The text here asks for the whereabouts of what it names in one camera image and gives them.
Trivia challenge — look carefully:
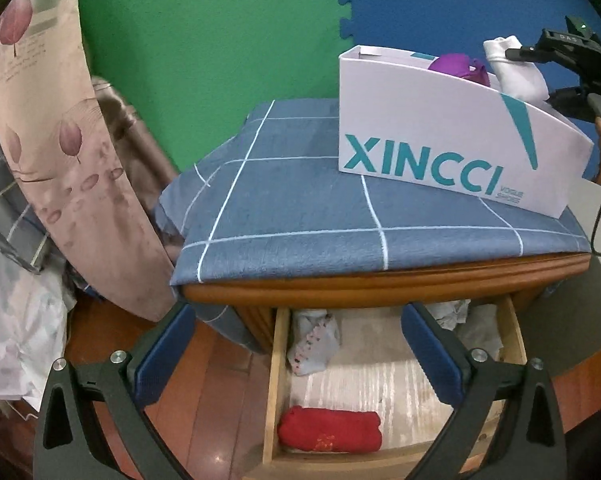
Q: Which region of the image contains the blue checked cloth cover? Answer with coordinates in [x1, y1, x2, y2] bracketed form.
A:
[155, 97, 592, 356]

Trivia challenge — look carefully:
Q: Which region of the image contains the green foam mat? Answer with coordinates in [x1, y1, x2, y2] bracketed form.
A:
[79, 0, 349, 169]

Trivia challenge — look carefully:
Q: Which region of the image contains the pink leaf-print pillow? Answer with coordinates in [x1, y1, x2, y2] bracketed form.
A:
[0, 0, 176, 322]

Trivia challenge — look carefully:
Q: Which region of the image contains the white floral bedding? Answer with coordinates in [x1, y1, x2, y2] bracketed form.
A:
[0, 250, 76, 410]

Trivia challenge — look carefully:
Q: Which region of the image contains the brown satin pillow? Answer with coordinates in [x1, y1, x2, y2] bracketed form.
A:
[91, 76, 179, 212]

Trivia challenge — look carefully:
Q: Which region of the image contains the grey plaid blanket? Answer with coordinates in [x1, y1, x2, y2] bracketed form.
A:
[0, 146, 51, 273]

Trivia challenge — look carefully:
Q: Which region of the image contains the white crumpled garment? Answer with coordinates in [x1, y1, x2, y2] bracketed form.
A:
[454, 304, 503, 361]

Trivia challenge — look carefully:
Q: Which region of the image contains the white rolled garment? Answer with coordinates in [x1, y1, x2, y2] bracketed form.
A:
[483, 36, 550, 104]

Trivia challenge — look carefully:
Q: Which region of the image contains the purple bra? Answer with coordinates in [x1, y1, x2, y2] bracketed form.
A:
[428, 53, 490, 87]

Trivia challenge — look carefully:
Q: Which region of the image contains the red folded underwear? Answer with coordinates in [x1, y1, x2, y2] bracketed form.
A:
[278, 405, 383, 454]

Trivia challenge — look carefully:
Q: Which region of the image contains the wooden drawer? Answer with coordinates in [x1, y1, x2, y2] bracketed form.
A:
[242, 294, 529, 480]

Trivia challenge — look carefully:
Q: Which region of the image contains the white XINCCI shoe box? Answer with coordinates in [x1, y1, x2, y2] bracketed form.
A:
[338, 46, 593, 218]

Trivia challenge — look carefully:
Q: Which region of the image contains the floral white underwear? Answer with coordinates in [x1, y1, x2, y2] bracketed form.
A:
[287, 310, 340, 377]

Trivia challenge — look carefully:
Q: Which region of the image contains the pale grey crumpled garment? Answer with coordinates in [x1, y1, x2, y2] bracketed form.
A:
[426, 299, 471, 330]

